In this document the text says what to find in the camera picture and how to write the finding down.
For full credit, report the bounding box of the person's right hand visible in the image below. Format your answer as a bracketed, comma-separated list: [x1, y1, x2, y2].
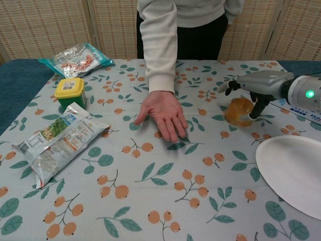
[134, 90, 189, 143]

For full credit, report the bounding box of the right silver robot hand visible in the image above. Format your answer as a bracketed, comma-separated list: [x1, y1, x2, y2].
[217, 70, 294, 120]

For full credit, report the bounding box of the orange jelly cup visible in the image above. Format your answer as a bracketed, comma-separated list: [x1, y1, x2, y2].
[225, 97, 255, 128]

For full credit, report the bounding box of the white round plate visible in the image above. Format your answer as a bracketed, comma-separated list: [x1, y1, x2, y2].
[255, 136, 321, 221]

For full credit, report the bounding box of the blue white toothpaste box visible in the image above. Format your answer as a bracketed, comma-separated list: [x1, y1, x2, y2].
[272, 97, 321, 131]

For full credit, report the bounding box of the person's right arm white sleeve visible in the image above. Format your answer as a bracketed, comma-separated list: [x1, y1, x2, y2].
[139, 0, 178, 95]

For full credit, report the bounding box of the person's body white sweater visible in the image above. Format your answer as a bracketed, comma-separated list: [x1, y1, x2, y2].
[136, 0, 245, 61]

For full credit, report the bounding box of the floral orange fruit tablecloth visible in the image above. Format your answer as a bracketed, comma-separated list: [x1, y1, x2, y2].
[0, 59, 321, 241]

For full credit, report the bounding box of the teal red snack bag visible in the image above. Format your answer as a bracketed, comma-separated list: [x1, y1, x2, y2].
[37, 42, 116, 79]

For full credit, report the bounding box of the yellow lid green container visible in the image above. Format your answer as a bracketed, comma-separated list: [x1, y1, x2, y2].
[54, 77, 88, 110]

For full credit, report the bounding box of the white green snack bag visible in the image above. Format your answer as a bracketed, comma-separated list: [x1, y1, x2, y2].
[12, 102, 111, 189]

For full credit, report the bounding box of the woven bamboo folding screen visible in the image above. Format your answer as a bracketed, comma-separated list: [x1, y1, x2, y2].
[0, 0, 321, 62]

